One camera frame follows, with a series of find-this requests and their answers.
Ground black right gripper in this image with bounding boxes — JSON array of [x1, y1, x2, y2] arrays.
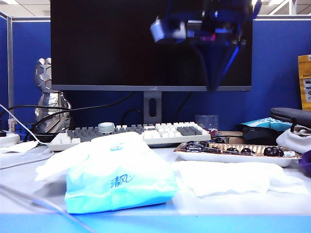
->
[[169, 10, 247, 92]]

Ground white wet wipe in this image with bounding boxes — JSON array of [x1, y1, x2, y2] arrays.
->
[[171, 160, 309, 199], [35, 142, 98, 182]]

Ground teal and white packet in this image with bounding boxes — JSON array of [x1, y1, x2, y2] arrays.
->
[[239, 117, 294, 132]]

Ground sky blue wet wipes packet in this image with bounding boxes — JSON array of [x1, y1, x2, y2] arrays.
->
[[64, 132, 180, 215]]

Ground clear glass with red ribbon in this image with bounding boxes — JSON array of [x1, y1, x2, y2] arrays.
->
[[194, 115, 219, 138]]

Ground grey monitor stand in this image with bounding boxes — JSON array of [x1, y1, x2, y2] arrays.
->
[[143, 91, 163, 125]]

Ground brown cardboard box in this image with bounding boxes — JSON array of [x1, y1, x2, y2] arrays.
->
[[217, 131, 246, 145]]

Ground white and grey keyboard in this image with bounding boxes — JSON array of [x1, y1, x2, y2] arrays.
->
[[48, 121, 211, 152]]

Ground black computer mouse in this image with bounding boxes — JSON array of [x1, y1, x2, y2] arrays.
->
[[242, 127, 278, 146]]

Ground grey fabric laptop sleeve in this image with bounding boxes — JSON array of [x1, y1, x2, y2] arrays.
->
[[269, 107, 311, 133]]

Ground yellow paper package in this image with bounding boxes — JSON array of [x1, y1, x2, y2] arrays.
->
[[297, 54, 311, 112]]

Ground gold rectangular tray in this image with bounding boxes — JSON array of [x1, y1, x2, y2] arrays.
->
[[173, 141, 303, 168]]

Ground black computer monitor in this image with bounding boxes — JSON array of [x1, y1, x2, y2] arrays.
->
[[50, 0, 253, 92]]

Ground silver faceted figurine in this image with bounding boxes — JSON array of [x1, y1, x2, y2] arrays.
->
[[33, 57, 72, 133]]

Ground white paper sheet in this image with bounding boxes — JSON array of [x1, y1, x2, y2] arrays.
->
[[0, 140, 39, 155]]

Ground white power strip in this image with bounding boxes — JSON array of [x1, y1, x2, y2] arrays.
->
[[0, 133, 21, 148]]

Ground black mouse cable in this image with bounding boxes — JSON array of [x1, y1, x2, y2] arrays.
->
[[213, 134, 244, 140]]

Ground white tote bag purple straps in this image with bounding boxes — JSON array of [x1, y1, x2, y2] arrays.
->
[[276, 125, 311, 175]]

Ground black monitor cable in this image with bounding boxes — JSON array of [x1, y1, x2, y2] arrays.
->
[[31, 91, 136, 133]]

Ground black power cable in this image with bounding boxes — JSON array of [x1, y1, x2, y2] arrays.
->
[[0, 105, 71, 129]]

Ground thin white cable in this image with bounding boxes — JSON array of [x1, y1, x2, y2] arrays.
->
[[0, 103, 49, 146]]

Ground grey aluminium partition post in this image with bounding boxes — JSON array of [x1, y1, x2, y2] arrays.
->
[[6, 16, 14, 122]]

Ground grey blurred cable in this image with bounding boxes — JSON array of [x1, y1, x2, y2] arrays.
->
[[0, 184, 97, 233]]

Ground grey thin cable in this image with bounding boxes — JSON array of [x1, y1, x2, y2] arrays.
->
[[0, 150, 54, 170]]

